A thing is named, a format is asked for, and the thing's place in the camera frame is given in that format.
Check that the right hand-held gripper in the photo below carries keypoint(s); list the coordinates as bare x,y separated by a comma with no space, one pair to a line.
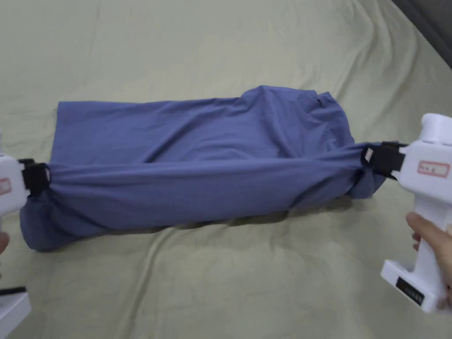
429,169

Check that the bed with pale green sheet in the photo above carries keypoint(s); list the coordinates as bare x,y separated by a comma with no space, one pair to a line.
212,282

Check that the person's left hand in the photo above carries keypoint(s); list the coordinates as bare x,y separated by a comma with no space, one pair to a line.
3,242

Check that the dark blue shirt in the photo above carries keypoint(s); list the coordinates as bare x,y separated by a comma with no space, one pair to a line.
183,159

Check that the person's right hand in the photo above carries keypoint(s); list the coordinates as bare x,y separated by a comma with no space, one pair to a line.
416,229

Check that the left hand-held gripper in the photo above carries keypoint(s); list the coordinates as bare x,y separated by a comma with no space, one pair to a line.
10,176

